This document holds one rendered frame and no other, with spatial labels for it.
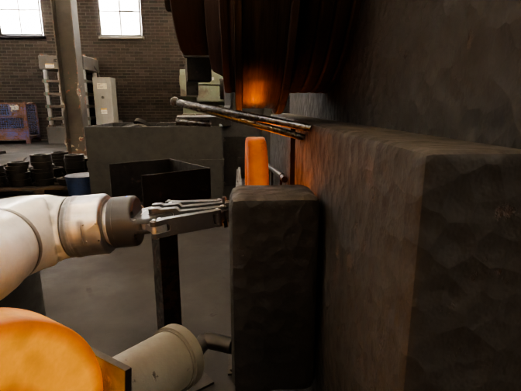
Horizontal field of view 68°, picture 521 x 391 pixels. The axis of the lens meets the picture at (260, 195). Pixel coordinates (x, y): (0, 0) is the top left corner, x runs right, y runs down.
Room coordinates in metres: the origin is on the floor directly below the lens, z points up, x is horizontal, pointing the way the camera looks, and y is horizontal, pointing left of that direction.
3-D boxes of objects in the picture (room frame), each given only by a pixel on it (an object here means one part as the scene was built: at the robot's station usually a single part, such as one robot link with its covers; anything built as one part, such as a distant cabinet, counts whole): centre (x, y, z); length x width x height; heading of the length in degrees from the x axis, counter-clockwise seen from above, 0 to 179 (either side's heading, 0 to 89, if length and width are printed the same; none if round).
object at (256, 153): (0.67, 0.01, 0.75); 0.18 x 0.03 x 0.18; 4
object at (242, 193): (0.44, -0.02, 0.68); 0.11 x 0.08 x 0.24; 93
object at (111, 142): (3.38, 0.85, 0.39); 1.03 x 0.83 x 0.79; 97
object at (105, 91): (9.90, 4.36, 1.03); 1.54 x 0.94 x 2.05; 93
